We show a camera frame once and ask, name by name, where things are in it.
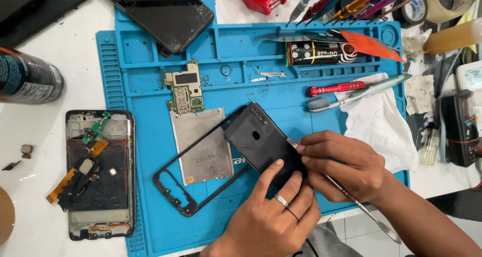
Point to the person's right hand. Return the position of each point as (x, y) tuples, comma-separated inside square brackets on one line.
[(350, 166)]

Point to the person's left hand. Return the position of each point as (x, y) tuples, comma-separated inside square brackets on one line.
[(260, 227)]

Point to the metal spudger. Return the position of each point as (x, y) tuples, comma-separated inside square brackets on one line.
[(371, 215)]

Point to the black phone back cover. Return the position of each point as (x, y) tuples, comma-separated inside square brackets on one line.
[(256, 140)]

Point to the white tissue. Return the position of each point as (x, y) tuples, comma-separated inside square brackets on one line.
[(380, 132)]

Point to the person's grey trousers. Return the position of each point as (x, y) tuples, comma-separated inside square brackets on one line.
[(324, 244)]

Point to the small clear bottle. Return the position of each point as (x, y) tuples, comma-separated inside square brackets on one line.
[(429, 148)]

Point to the stained white paper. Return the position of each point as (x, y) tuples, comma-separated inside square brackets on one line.
[(420, 95)]

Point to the silver metal plate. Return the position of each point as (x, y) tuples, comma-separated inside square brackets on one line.
[(203, 144)]

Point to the black object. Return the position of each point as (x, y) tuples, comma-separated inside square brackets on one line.
[(455, 206)]

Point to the black multimeter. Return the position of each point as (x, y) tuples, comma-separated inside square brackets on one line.
[(457, 129)]

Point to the tiny metal strip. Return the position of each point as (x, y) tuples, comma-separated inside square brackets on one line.
[(258, 79)]

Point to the dark printed card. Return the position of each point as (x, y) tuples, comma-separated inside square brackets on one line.
[(324, 36)]

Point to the flat metal blade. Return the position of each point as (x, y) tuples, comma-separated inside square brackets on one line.
[(282, 37)]

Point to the disassembled phone chassis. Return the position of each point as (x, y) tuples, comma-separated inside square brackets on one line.
[(113, 219)]

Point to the white display device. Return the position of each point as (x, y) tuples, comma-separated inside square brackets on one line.
[(470, 78)]

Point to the green phone motherboard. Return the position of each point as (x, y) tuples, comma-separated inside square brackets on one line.
[(184, 93)]

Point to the cluster of small screws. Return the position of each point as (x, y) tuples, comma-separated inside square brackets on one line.
[(206, 80)]

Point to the small white square part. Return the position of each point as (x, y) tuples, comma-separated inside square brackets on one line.
[(113, 171)]

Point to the yellow screwdriver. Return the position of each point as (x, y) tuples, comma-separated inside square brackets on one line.
[(357, 4)]

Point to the blue screwdriver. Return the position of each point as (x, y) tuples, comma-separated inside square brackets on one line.
[(331, 4)]

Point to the dark red screwdriver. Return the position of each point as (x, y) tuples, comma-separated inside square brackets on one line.
[(320, 4)]

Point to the black tape roll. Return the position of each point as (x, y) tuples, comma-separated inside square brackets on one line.
[(412, 12)]

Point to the amber bottle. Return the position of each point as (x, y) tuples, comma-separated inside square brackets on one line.
[(455, 36)]

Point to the grey screwdriver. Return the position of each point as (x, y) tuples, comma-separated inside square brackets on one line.
[(301, 6)]

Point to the purple screwdriver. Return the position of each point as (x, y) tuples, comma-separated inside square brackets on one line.
[(384, 1)]

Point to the thin brown tool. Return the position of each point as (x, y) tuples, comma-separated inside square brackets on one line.
[(403, 4)]

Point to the blue silicone repair mat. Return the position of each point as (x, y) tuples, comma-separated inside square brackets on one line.
[(150, 84)]

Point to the black speaker module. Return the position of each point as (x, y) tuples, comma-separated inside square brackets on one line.
[(77, 181)]

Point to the beige masking tape roll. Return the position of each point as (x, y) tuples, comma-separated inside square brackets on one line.
[(448, 4)]

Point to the small green circuit board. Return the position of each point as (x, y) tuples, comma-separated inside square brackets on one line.
[(97, 129)]

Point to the small brown component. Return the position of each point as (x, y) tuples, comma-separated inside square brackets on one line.
[(27, 151)]

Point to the brown round object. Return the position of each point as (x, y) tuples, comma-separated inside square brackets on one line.
[(5, 215)]

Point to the small black component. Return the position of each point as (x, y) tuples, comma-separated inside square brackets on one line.
[(11, 165)]

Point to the dark spray can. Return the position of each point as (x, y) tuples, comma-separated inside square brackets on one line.
[(26, 76)]

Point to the black tablet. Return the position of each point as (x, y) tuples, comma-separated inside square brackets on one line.
[(56, 8)]

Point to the black phone middle frame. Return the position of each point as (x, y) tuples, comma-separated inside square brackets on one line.
[(177, 198)]

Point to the small metal bracket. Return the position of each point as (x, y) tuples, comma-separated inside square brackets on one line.
[(273, 74)]

